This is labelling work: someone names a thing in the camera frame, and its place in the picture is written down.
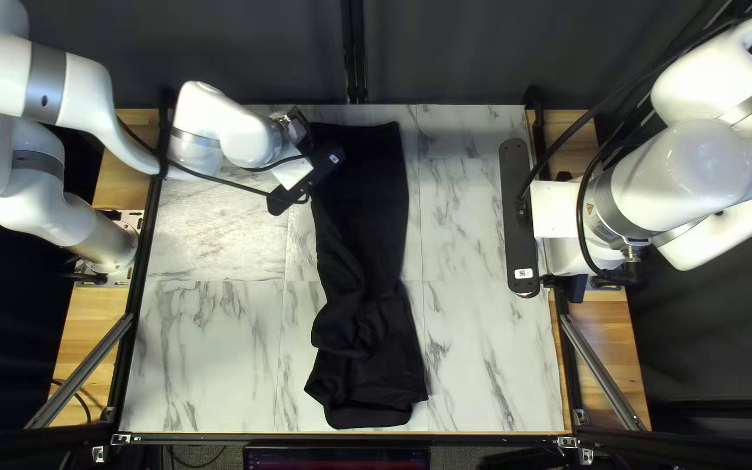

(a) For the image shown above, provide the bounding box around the black cable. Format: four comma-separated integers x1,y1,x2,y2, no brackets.
516,13,752,289
115,117,315,200
50,377,93,425

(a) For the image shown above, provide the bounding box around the black frame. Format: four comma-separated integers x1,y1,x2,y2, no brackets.
23,0,752,470

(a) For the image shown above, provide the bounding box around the laptop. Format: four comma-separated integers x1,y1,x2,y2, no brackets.
243,446,431,470

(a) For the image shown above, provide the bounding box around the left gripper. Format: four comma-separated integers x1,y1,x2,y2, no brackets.
270,149,316,191

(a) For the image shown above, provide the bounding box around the black t-shirt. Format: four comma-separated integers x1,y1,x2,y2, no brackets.
304,121,429,430

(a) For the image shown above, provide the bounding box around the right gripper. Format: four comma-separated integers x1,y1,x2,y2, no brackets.
530,179,612,276

